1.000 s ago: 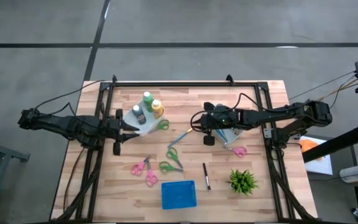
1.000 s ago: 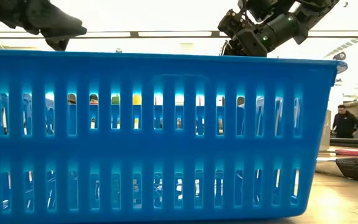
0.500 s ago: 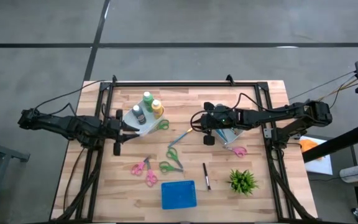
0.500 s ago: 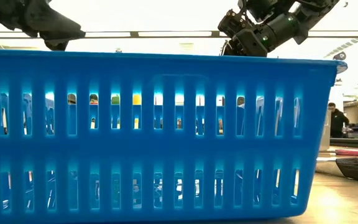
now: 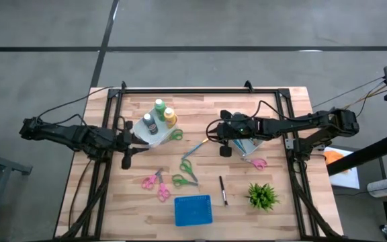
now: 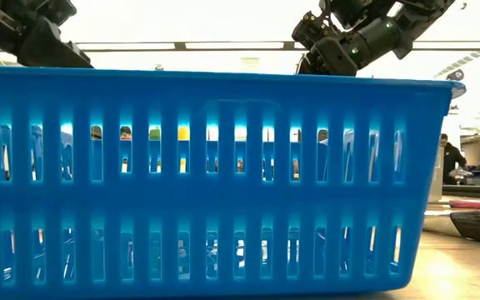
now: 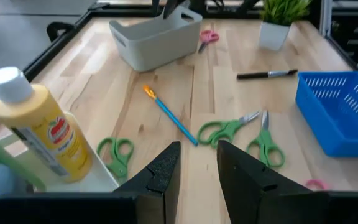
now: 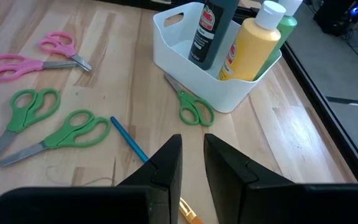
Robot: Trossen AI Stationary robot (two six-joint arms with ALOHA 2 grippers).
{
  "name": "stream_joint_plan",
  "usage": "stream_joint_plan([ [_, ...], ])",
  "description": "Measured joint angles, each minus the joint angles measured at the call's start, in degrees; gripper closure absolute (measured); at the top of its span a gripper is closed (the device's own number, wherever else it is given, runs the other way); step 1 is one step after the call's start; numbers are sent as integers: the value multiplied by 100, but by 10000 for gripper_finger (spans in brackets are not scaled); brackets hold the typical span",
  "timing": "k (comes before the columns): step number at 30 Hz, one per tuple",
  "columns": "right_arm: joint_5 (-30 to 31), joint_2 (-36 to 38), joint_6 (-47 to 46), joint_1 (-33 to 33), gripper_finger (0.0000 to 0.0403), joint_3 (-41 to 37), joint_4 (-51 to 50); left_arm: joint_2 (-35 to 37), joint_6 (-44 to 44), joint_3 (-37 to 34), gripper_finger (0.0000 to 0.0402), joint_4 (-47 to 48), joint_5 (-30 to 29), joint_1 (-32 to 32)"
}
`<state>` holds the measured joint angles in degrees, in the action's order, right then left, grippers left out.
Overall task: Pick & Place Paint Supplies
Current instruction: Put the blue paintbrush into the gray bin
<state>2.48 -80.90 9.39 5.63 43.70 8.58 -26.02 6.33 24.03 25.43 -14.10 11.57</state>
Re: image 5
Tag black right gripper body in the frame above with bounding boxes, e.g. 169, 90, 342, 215
215, 109, 268, 158

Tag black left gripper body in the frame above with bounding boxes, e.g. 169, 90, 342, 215
114, 116, 137, 170

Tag black paint bottle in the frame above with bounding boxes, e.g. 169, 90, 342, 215
142, 113, 159, 135

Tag green paint bottle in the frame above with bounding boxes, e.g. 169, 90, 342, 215
153, 98, 167, 122

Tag yellow paint bottle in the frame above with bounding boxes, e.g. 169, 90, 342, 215
163, 107, 179, 130

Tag blue brush orange ferrule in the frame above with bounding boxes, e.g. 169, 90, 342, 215
181, 138, 210, 160

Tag black brush silver ferrule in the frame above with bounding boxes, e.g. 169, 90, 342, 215
218, 175, 228, 206

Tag blue slotted plastic basket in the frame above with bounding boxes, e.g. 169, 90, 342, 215
173, 194, 214, 227

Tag white plastic bin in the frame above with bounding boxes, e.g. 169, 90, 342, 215
132, 106, 180, 149

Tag green plant in white pot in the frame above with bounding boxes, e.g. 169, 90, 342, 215
245, 182, 281, 212

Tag orange cloth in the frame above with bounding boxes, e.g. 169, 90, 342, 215
323, 150, 349, 174

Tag white board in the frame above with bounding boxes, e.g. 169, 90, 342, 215
327, 147, 361, 190

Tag black diagonal beam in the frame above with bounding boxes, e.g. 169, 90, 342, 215
326, 132, 387, 176

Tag grey metal stand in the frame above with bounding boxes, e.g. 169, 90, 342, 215
0, 147, 34, 242

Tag white roll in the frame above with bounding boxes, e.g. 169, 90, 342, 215
367, 177, 387, 198

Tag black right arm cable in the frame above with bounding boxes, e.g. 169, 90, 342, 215
205, 99, 315, 145

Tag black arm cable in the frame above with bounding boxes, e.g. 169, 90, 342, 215
35, 85, 127, 135
205, 99, 315, 145

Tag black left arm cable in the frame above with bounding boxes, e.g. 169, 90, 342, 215
35, 85, 127, 135

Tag thin brown cable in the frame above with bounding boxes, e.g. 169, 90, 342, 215
67, 158, 93, 231

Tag thin black cable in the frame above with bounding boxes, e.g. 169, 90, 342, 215
312, 76, 387, 109

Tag thin orange cable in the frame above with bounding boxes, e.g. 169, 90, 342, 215
341, 83, 387, 110

